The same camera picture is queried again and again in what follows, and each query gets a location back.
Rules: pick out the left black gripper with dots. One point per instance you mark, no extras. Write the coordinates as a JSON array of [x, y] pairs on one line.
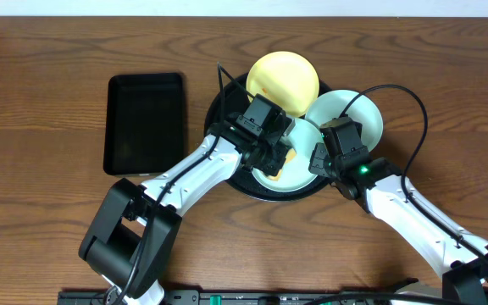
[[272, 161]]

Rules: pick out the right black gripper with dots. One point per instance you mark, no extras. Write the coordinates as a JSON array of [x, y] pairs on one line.
[[319, 159]]

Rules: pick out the yellow green sponge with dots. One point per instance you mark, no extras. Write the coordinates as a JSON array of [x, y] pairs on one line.
[[291, 154]]

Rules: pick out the light green plate front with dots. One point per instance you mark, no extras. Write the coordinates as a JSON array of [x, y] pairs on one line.
[[294, 174]]

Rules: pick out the light green plate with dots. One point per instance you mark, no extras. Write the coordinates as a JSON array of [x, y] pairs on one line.
[[329, 106], [294, 174]]

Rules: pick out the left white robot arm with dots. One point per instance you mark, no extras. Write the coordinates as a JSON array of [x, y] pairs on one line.
[[131, 237]]

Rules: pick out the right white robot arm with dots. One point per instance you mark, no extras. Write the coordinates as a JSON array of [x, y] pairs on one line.
[[458, 257]]

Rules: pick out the round black tray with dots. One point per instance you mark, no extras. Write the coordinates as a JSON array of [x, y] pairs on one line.
[[242, 180]]

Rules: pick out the black rectangular tray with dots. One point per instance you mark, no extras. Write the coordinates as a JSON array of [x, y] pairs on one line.
[[145, 124]]

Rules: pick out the yellow plate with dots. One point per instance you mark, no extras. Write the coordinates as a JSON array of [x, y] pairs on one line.
[[286, 79]]

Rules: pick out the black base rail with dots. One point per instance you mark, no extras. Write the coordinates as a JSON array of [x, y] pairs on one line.
[[191, 297]]

